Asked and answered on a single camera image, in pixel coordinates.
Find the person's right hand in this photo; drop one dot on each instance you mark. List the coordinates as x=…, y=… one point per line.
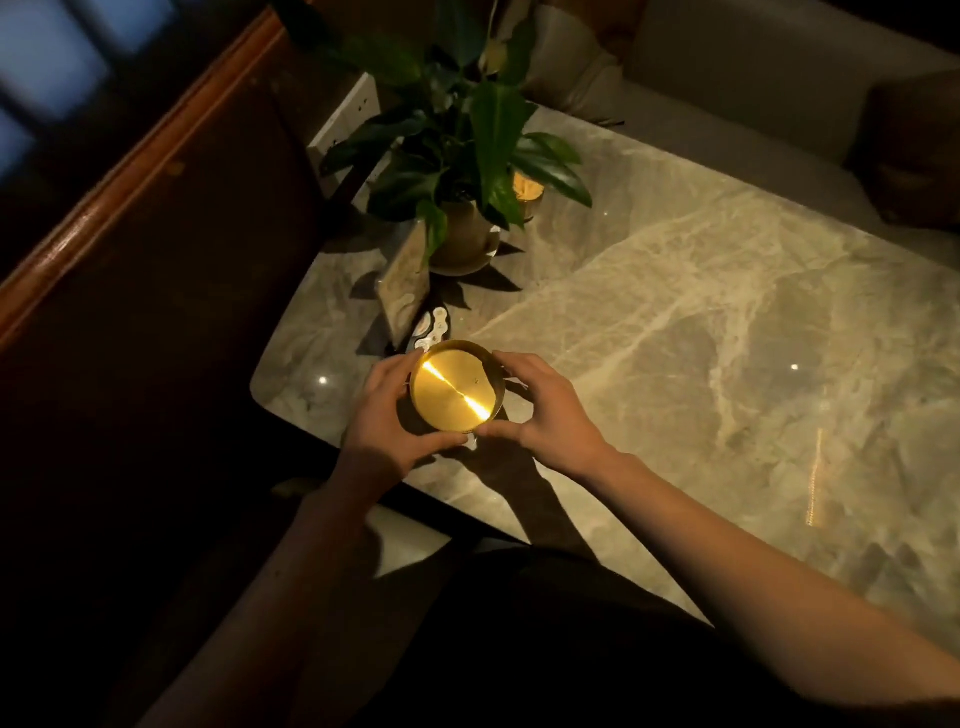
x=559, y=427

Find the person's left hand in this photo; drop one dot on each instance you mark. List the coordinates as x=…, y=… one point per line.
x=379, y=442

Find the gold metal ashtray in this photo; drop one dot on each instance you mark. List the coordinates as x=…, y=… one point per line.
x=454, y=390

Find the person's left forearm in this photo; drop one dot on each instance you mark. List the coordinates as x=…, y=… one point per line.
x=262, y=630

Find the person's right forearm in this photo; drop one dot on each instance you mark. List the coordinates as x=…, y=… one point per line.
x=765, y=592

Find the beige bench seat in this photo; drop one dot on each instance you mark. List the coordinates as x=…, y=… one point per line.
x=405, y=547

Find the standing table sign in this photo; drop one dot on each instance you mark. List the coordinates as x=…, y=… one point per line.
x=405, y=281

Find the white saucer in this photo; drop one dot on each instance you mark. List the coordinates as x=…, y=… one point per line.
x=465, y=268

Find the black shirt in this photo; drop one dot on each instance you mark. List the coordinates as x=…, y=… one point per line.
x=585, y=645

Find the glass toothpick holder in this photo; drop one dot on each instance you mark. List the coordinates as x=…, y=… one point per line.
x=527, y=191

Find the dark wooden partition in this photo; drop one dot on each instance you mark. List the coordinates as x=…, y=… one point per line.
x=150, y=300

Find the green leafy plant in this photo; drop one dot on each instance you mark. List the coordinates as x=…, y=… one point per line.
x=495, y=127

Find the brown and beige cushion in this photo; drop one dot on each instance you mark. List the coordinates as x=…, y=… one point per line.
x=570, y=52

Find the grey upholstered sofa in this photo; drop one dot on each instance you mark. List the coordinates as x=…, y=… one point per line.
x=750, y=90

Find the maroon and white cushion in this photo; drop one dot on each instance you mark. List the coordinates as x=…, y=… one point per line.
x=911, y=150

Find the blue lit window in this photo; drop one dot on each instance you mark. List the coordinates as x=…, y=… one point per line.
x=60, y=52

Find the white wall panel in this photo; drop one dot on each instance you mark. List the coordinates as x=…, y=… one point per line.
x=345, y=124

